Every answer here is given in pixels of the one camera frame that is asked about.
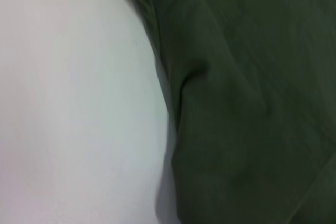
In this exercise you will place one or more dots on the dark green shirt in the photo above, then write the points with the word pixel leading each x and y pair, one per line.
pixel 249 98

